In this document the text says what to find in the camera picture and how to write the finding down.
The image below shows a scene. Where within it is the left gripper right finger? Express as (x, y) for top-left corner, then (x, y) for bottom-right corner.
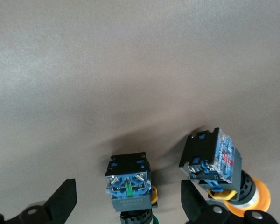
(181, 179), (230, 224)

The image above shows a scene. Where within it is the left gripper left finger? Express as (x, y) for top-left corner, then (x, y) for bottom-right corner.
(4, 178), (77, 224)

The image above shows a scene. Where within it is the yellow push button switch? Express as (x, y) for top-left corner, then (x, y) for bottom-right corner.
(179, 127), (271, 218)

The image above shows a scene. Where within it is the green push button switch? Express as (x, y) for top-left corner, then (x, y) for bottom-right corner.
(105, 152), (160, 224)

